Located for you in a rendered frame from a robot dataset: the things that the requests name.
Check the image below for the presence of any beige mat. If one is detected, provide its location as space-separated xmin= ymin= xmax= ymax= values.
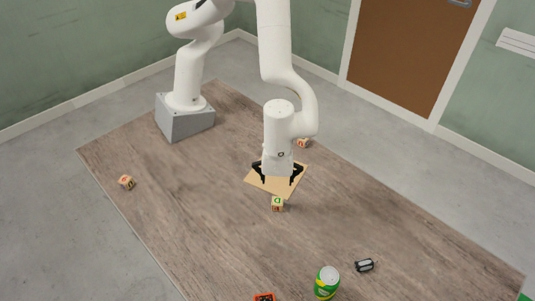
xmin=244 ymin=160 xmax=308 ymax=200

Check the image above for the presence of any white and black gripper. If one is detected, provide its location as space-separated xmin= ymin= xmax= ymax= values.
xmin=252 ymin=148 xmax=303 ymax=186

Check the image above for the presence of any green and yellow striped can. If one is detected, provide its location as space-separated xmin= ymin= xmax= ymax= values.
xmin=314 ymin=267 xmax=340 ymax=301

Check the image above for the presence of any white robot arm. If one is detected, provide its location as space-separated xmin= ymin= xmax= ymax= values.
xmin=165 ymin=0 xmax=318 ymax=157

